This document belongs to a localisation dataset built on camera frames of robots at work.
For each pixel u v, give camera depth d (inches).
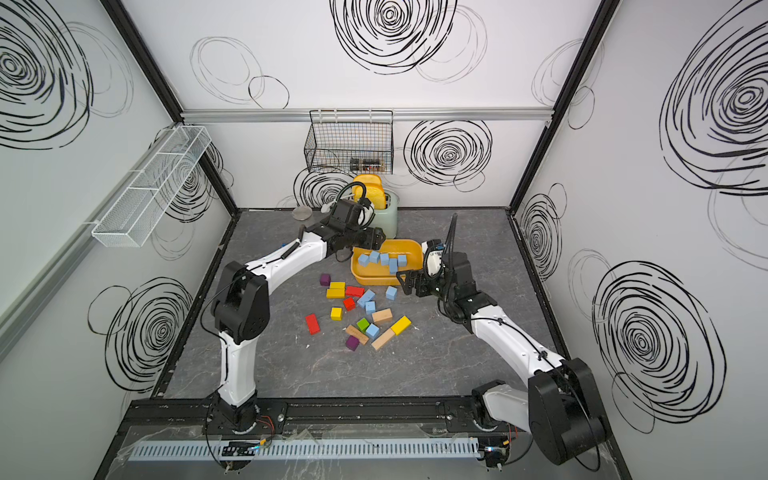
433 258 29.0
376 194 37.9
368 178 38.9
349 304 37.0
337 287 38.3
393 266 39.9
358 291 37.9
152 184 28.7
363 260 39.7
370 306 35.9
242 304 20.6
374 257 40.2
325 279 39.0
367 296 37.3
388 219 39.2
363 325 34.3
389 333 34.1
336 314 35.3
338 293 38.1
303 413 29.7
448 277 24.8
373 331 34.0
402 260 40.2
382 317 35.1
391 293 37.2
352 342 33.4
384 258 40.2
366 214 30.6
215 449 27.5
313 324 35.2
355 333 34.1
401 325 35.0
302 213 39.1
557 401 15.9
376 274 39.9
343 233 28.4
